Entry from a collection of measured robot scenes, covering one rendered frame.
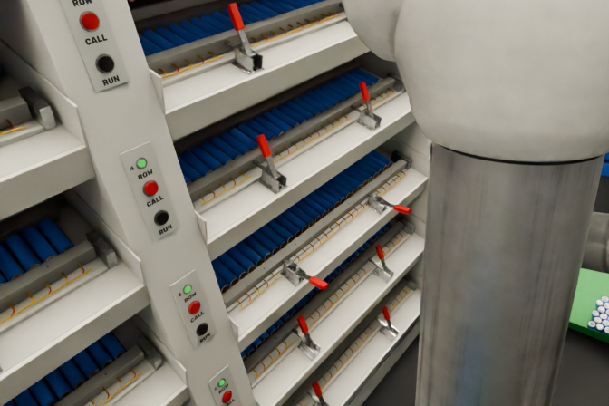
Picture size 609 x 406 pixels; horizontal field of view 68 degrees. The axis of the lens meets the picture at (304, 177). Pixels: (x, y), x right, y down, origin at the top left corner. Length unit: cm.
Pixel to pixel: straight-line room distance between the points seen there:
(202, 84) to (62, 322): 33
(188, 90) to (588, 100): 47
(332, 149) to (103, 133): 43
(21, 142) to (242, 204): 31
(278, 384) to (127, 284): 43
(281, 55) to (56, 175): 36
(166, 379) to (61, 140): 39
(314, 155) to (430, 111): 55
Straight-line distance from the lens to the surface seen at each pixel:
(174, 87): 62
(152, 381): 75
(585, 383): 143
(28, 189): 53
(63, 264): 63
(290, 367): 96
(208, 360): 75
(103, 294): 62
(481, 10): 24
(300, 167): 77
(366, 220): 96
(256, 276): 81
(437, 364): 37
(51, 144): 54
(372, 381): 132
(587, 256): 79
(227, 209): 69
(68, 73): 52
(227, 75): 64
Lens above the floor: 108
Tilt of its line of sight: 28 degrees down
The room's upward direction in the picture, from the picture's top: 10 degrees counter-clockwise
